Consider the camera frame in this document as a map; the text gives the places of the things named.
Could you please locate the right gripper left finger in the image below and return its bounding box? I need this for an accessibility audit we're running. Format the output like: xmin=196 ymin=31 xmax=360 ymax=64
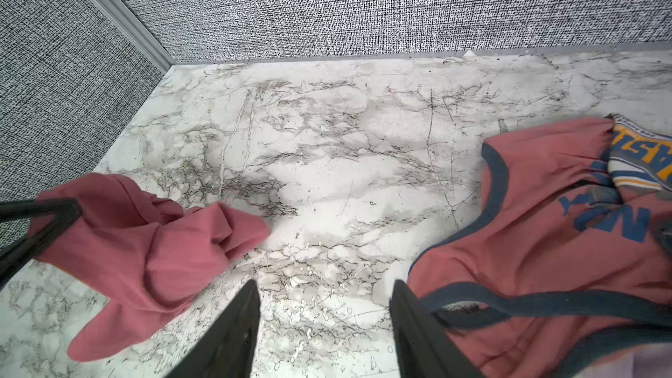
xmin=167 ymin=279 xmax=261 ymax=378

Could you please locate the light pink cloth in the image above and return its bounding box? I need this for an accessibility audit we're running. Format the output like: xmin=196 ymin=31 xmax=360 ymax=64
xmin=577 ymin=343 xmax=671 ymax=378

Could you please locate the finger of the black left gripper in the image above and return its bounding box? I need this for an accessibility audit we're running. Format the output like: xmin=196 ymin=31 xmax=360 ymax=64
xmin=1 ymin=198 xmax=82 ymax=289

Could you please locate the dark pink cloth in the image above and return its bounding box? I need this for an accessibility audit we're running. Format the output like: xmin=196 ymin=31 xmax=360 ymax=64
xmin=37 ymin=173 xmax=271 ymax=362

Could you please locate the striped grey yellow cloth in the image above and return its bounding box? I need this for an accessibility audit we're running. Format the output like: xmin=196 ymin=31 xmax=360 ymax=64
xmin=607 ymin=114 xmax=671 ymax=193

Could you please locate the red shirt navy trim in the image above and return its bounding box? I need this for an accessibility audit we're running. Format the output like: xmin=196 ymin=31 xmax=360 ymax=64
xmin=408 ymin=115 xmax=671 ymax=377

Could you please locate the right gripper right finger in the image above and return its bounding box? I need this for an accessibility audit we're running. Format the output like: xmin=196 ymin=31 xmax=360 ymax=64
xmin=390 ymin=279 xmax=483 ymax=378

